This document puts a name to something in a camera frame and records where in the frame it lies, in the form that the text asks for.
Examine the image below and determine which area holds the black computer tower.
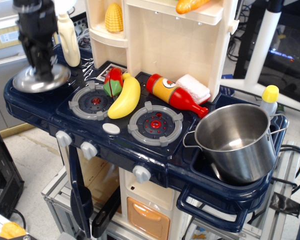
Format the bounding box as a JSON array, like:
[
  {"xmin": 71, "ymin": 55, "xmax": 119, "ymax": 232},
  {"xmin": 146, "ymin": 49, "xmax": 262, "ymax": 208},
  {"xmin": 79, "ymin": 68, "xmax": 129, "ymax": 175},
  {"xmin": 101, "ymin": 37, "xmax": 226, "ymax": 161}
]
[{"xmin": 0, "ymin": 135, "xmax": 24, "ymax": 219}]

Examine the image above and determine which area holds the stainless steel pot lid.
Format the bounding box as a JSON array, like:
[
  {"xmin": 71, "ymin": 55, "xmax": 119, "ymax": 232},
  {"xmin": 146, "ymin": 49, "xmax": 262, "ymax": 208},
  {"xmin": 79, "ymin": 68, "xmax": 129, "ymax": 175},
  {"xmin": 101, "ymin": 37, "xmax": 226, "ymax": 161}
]
[{"xmin": 12, "ymin": 64, "xmax": 71, "ymax": 93}]

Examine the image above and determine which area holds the dark blue toy kitchen counter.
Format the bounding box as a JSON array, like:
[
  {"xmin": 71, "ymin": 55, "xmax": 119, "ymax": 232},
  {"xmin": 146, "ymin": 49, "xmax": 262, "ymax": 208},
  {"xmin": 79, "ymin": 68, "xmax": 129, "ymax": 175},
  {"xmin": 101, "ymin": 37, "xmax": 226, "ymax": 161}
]
[{"xmin": 3, "ymin": 43, "xmax": 290, "ymax": 234}]

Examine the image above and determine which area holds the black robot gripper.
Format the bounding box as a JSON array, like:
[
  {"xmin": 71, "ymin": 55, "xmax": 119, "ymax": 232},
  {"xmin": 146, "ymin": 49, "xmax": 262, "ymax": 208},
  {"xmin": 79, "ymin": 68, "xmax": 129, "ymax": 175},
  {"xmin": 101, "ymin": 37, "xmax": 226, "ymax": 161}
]
[{"xmin": 17, "ymin": 9, "xmax": 57, "ymax": 80}]

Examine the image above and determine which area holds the cream toy kitchen shelf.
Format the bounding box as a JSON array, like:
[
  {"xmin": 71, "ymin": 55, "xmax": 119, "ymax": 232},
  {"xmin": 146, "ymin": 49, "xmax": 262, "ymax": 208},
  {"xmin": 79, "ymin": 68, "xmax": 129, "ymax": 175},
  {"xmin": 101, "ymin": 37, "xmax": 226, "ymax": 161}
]
[{"xmin": 85, "ymin": 0, "xmax": 239, "ymax": 102}]

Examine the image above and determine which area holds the left grey stove knob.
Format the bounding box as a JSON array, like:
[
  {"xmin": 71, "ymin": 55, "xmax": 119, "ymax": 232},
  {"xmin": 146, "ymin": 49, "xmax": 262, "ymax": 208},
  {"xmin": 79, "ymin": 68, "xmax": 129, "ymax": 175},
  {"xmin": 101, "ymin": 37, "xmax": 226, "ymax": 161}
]
[{"xmin": 55, "ymin": 130, "xmax": 73, "ymax": 148}]

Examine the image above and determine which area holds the grey toy dishwasher cabinet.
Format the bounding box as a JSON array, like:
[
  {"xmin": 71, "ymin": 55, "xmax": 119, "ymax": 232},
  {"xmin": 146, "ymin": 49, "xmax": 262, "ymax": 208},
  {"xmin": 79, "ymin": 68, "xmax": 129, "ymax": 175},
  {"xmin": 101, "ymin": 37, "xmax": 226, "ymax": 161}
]
[{"xmin": 0, "ymin": 0, "xmax": 77, "ymax": 138}]

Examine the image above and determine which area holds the middle grey stove knob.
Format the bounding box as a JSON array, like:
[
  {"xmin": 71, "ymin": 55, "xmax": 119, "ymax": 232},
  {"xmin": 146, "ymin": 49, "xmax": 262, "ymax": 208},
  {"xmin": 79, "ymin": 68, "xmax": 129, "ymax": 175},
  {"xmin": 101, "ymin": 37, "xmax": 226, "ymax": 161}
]
[{"xmin": 80, "ymin": 141, "xmax": 98, "ymax": 160}]

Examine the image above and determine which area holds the black toy oven door handle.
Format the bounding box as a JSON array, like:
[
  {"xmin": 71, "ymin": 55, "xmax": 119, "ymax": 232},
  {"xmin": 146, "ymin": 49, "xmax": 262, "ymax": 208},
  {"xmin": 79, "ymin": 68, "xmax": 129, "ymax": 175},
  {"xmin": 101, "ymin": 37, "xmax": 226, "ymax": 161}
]
[{"xmin": 91, "ymin": 187, "xmax": 121, "ymax": 238}]

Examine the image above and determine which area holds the orange toy oven drawer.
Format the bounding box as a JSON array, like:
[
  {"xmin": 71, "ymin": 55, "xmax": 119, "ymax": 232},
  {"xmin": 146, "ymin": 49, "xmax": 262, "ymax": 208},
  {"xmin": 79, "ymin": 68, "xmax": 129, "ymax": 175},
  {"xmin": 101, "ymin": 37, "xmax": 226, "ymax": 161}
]
[{"xmin": 127, "ymin": 197, "xmax": 170, "ymax": 240}]

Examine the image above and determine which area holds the right grey stove knob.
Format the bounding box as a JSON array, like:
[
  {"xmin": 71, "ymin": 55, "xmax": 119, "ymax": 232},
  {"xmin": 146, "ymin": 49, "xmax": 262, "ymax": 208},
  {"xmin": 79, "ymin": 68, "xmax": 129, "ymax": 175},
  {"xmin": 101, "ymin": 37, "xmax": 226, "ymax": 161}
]
[{"xmin": 132, "ymin": 165, "xmax": 151, "ymax": 184}]

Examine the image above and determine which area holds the yellow toy corn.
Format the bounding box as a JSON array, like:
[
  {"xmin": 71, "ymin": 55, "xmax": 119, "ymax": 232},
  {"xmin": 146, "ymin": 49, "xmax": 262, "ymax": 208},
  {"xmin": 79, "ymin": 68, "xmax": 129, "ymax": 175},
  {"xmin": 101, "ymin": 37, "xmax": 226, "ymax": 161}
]
[{"xmin": 104, "ymin": 2, "xmax": 124, "ymax": 33}]

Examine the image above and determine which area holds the grey toy burner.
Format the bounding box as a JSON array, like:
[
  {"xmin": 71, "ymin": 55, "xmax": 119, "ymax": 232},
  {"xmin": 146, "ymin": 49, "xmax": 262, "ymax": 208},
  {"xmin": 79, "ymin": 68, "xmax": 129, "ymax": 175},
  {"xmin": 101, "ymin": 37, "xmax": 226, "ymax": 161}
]
[
  {"xmin": 127, "ymin": 101, "xmax": 184, "ymax": 147},
  {"xmin": 68, "ymin": 81, "xmax": 114, "ymax": 121}
]

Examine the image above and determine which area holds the cream toy bottle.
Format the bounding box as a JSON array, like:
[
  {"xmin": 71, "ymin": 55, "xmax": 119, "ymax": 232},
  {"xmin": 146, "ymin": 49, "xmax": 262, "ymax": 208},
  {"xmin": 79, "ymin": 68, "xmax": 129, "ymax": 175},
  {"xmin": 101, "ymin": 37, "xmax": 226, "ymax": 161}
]
[{"xmin": 57, "ymin": 13, "xmax": 81, "ymax": 67}]

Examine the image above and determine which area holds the grey stove knob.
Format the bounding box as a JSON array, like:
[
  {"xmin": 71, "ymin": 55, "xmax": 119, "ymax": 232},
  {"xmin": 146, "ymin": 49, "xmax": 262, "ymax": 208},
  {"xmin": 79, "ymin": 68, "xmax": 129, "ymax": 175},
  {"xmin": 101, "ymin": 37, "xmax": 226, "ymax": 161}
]
[
  {"xmin": 132, "ymin": 165, "xmax": 151, "ymax": 184},
  {"xmin": 80, "ymin": 141, "xmax": 98, "ymax": 160},
  {"xmin": 55, "ymin": 130, "xmax": 73, "ymax": 148}
]

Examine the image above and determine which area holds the red toy ketchup bottle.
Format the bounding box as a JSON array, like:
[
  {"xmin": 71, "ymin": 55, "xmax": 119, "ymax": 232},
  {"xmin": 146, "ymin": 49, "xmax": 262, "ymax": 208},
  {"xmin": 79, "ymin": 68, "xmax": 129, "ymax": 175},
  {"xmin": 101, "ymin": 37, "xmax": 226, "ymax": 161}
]
[{"xmin": 145, "ymin": 74, "xmax": 209, "ymax": 119}]

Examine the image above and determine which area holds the white toy sponge block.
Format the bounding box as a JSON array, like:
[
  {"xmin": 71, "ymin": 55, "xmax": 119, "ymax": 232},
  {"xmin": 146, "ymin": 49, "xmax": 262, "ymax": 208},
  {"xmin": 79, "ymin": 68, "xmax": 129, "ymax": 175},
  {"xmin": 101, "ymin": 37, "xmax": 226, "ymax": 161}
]
[{"xmin": 175, "ymin": 74, "xmax": 211, "ymax": 105}]

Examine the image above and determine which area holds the grey oval button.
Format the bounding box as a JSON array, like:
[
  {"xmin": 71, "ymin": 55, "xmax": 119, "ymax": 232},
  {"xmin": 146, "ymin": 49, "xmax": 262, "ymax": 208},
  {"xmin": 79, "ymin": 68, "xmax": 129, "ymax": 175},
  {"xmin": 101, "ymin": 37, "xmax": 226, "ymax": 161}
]
[{"xmin": 102, "ymin": 123, "xmax": 121, "ymax": 135}]

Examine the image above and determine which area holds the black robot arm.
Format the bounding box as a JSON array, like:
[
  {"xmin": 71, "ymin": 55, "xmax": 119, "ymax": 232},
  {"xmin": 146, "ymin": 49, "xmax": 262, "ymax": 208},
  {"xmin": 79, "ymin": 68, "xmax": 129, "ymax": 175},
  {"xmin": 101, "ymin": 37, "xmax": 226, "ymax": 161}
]
[{"xmin": 12, "ymin": 0, "xmax": 58, "ymax": 81}]

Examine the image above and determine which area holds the dark blue toy ladle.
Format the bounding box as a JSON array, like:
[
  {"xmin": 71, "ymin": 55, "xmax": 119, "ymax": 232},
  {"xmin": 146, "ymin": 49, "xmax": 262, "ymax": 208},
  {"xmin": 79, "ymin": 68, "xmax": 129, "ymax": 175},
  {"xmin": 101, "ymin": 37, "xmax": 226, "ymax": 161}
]
[{"xmin": 69, "ymin": 145, "xmax": 93, "ymax": 238}]

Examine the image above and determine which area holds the yellow toy banana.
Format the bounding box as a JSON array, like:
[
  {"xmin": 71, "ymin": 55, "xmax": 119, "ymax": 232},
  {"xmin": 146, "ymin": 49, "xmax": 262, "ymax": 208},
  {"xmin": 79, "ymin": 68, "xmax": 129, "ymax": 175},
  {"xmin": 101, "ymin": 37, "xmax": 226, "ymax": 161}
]
[{"xmin": 107, "ymin": 73, "xmax": 141, "ymax": 119}]

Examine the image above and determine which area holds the orange toy bread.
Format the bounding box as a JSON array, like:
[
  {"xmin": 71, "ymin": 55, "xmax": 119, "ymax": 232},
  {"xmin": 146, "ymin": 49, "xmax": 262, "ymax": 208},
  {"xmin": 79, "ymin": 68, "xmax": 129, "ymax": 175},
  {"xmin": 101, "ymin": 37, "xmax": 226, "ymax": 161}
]
[{"xmin": 175, "ymin": 0, "xmax": 210, "ymax": 15}]

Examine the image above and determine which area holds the right grey toy burner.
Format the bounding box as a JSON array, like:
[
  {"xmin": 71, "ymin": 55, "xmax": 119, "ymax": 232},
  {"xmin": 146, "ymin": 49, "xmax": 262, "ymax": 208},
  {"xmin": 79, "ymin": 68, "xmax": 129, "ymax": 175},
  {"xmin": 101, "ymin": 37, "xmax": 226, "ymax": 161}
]
[{"xmin": 127, "ymin": 101, "xmax": 184, "ymax": 147}]

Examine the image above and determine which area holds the white stand frame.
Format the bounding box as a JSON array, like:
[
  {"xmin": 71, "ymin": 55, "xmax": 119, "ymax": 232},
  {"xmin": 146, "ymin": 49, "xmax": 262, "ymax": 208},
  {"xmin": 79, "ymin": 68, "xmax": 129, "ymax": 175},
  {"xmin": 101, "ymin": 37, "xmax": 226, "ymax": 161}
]
[{"xmin": 220, "ymin": 0, "xmax": 285, "ymax": 97}]

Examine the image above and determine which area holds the left grey toy burner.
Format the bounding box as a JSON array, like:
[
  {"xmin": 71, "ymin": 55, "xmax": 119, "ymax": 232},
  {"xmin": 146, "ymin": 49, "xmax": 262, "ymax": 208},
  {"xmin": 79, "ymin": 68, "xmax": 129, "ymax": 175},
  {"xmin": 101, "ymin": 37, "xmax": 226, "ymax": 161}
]
[{"xmin": 68, "ymin": 81, "xmax": 114, "ymax": 121}]

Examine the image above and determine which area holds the clear bottle yellow cap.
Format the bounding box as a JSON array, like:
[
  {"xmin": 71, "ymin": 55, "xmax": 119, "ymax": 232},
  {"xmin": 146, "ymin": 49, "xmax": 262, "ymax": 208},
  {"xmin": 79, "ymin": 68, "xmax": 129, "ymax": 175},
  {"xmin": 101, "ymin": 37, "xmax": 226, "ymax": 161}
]
[{"xmin": 260, "ymin": 85, "xmax": 279, "ymax": 116}]

